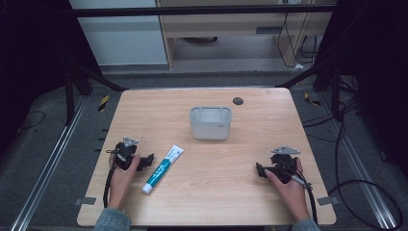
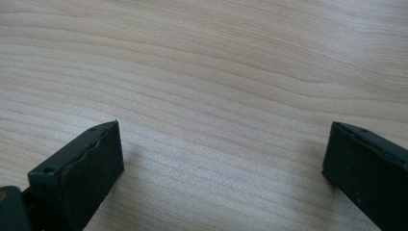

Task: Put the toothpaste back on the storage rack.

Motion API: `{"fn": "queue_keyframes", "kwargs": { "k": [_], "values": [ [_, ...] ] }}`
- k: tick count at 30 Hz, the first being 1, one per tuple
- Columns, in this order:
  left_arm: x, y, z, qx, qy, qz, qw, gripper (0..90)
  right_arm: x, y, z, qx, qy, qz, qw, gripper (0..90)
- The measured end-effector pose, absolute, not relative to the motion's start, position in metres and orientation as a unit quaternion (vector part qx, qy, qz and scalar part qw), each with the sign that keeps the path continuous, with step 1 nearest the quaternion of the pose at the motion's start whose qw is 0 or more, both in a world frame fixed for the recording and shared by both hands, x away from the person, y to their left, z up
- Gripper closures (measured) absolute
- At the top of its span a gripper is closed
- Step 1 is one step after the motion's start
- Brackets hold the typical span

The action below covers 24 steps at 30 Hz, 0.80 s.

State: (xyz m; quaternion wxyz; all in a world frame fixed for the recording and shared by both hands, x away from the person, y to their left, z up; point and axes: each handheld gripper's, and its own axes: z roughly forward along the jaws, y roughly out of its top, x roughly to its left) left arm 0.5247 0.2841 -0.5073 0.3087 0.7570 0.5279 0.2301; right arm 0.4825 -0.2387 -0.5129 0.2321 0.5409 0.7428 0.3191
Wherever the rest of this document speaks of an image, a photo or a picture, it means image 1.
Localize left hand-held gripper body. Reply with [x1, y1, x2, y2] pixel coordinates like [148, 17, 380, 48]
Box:
[113, 136, 142, 171]

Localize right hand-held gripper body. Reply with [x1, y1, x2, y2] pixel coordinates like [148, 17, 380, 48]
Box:
[269, 145, 302, 185]

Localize white and teal toothpaste tube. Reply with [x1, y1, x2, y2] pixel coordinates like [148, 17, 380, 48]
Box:
[141, 144, 186, 195]

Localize grey plastic basket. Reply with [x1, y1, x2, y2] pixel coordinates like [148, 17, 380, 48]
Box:
[189, 106, 233, 141]

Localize person's left hand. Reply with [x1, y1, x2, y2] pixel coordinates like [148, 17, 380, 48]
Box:
[108, 153, 141, 212]

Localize person's right hand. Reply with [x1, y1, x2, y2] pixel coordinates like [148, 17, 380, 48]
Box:
[264, 157, 312, 223]

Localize yellow and black tape strip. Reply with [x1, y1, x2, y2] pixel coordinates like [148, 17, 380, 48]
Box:
[303, 91, 322, 107]
[97, 94, 111, 113]

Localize black metal stand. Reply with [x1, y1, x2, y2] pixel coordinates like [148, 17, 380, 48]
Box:
[63, 59, 129, 127]
[274, 62, 343, 123]

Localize white cabinet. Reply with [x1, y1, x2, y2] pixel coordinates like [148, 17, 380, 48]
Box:
[67, 0, 169, 67]

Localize black curtain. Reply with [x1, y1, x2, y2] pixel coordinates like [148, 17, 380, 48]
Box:
[0, 0, 103, 158]
[312, 0, 408, 182]

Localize light wooden desk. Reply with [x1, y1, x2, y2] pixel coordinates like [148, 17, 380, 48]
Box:
[155, 0, 336, 70]

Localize black horizontal bar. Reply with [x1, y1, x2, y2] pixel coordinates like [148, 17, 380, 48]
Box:
[67, 4, 339, 19]

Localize left hand-held gripper cable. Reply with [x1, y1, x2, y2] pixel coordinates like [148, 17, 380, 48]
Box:
[102, 148, 127, 209]

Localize hand-held gripper cable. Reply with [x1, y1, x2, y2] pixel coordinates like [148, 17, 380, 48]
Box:
[279, 159, 319, 225]
[102, 148, 127, 209]

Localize right hand-held gripper cable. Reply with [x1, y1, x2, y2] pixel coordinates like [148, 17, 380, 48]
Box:
[279, 159, 319, 225]

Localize black floor cable loop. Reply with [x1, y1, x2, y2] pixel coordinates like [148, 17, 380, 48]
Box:
[301, 75, 404, 231]

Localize aluminium floor rail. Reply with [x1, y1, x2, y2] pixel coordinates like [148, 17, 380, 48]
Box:
[319, 91, 399, 231]
[9, 95, 89, 231]

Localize thin black floor cable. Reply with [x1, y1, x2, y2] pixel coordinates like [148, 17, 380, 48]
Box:
[17, 110, 47, 131]

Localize black hanging cables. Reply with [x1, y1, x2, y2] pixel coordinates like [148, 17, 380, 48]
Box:
[276, 0, 319, 69]

